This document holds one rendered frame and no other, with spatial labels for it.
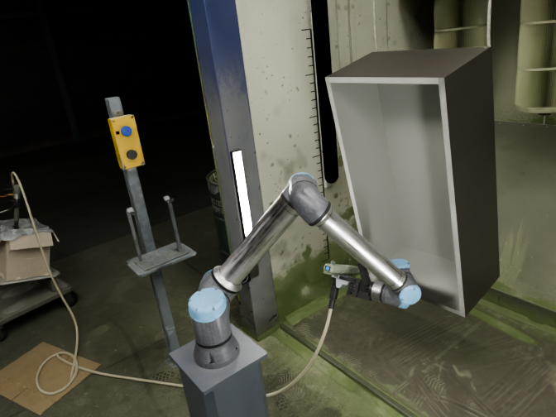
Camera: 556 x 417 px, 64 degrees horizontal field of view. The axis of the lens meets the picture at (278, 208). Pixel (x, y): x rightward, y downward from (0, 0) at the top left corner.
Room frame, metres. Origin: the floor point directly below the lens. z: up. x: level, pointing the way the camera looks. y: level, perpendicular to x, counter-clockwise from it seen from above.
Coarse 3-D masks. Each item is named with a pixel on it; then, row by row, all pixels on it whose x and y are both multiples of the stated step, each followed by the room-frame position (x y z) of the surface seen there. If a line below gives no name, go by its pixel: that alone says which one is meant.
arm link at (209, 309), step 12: (192, 300) 1.53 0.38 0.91; (204, 300) 1.52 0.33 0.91; (216, 300) 1.51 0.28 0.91; (228, 300) 1.61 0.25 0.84; (192, 312) 1.48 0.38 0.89; (204, 312) 1.47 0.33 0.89; (216, 312) 1.47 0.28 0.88; (228, 312) 1.55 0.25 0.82; (192, 324) 1.50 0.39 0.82; (204, 324) 1.46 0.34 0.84; (216, 324) 1.47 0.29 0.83; (228, 324) 1.52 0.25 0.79; (204, 336) 1.46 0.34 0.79; (216, 336) 1.46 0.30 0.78; (228, 336) 1.50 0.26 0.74
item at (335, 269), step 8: (328, 264) 1.82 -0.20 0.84; (336, 264) 1.89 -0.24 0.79; (328, 272) 1.79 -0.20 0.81; (336, 272) 1.82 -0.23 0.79; (344, 272) 1.88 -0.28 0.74; (352, 272) 1.95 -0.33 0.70; (368, 272) 2.12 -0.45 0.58; (336, 288) 1.83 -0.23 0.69; (336, 296) 1.83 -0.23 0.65; (328, 304) 1.82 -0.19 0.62
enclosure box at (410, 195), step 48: (480, 48) 1.87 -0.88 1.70; (336, 96) 2.17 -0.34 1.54; (384, 96) 2.34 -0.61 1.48; (432, 96) 2.12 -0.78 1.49; (480, 96) 1.82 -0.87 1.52; (384, 144) 2.38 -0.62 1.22; (432, 144) 2.17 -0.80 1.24; (480, 144) 1.83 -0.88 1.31; (384, 192) 2.38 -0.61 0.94; (432, 192) 2.23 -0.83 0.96; (480, 192) 1.85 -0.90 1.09; (384, 240) 2.37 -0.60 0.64; (432, 240) 2.30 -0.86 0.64; (480, 240) 1.86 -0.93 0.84; (432, 288) 2.05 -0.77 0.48; (480, 288) 1.88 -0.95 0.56
